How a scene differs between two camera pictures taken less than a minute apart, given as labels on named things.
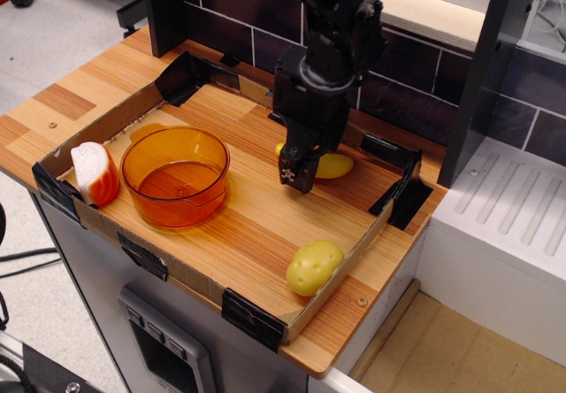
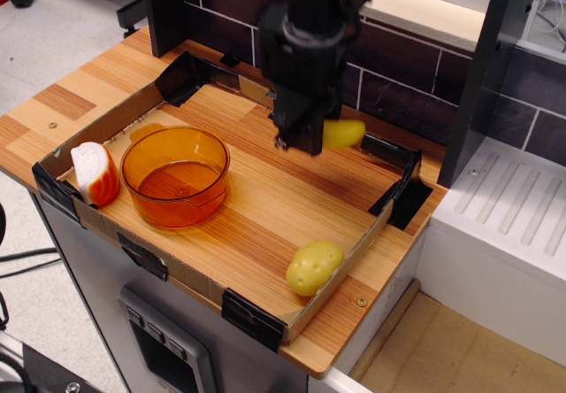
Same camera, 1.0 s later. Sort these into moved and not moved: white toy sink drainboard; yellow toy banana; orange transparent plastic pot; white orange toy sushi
Moved: yellow toy banana
Not moved: white toy sink drainboard; orange transparent plastic pot; white orange toy sushi
